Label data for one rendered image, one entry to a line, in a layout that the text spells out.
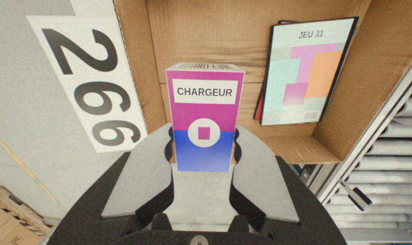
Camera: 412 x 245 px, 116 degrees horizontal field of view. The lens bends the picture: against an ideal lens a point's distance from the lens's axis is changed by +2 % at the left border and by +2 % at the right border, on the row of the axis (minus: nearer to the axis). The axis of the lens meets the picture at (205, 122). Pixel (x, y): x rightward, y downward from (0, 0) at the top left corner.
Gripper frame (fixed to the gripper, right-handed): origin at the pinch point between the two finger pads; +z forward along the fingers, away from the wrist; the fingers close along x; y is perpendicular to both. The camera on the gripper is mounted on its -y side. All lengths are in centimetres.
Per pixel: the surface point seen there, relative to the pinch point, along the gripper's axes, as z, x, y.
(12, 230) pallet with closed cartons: 73, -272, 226
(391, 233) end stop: 18, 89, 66
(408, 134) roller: 18, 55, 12
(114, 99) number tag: 7.8, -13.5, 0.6
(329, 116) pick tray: 15.6, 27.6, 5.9
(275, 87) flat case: 15.1, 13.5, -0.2
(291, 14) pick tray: 17.6, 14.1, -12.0
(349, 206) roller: 20, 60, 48
